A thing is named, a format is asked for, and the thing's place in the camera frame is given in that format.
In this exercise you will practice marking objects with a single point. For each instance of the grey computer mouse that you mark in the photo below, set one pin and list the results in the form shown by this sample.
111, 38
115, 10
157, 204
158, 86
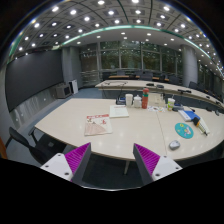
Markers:
174, 145

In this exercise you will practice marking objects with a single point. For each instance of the yellow black spiral notebook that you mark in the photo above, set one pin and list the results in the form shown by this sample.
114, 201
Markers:
197, 123

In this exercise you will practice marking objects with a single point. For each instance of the white booklet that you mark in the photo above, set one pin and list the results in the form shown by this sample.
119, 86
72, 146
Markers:
118, 111

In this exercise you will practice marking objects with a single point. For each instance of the red orange thermos bottle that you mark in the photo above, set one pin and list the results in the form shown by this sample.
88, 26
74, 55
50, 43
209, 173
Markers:
145, 95

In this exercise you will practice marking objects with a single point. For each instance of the white lidded jar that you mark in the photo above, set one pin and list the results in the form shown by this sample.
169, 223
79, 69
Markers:
137, 101

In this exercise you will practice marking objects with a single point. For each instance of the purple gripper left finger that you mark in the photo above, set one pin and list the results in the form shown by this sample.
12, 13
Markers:
70, 166

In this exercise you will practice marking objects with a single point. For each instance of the white cup green label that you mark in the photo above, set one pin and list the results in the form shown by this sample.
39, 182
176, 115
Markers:
170, 104

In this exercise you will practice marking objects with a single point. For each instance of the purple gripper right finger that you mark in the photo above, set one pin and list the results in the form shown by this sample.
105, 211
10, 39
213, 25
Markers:
152, 166

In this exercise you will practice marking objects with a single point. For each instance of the round teal mouse pad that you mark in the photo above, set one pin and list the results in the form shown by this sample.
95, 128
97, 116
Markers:
184, 130

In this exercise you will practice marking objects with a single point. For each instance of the white floor appliance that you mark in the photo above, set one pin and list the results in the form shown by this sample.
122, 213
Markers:
74, 86

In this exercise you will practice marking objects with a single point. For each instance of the large dark wall screen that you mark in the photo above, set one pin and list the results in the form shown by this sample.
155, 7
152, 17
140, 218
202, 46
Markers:
31, 74

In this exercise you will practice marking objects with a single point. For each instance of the red white magazine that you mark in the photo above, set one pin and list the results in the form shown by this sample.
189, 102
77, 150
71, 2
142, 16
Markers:
97, 125

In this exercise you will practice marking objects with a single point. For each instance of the black office chair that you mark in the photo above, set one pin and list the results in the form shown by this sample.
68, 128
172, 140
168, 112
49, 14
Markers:
43, 150

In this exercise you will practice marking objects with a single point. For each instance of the white paper cup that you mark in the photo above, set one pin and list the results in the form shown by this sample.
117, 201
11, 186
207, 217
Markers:
129, 99

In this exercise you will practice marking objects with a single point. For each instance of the grey cabinet box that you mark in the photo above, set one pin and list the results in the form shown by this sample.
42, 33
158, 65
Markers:
63, 91

